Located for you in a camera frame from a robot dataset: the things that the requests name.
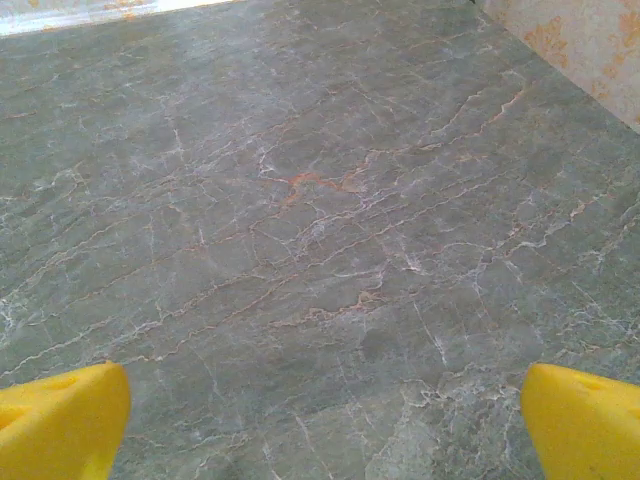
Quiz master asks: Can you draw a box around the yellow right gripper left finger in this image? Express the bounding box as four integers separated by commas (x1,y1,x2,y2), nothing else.
0,360,133,480

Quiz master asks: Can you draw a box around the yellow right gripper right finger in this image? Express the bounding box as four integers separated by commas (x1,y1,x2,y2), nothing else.
521,362,640,480

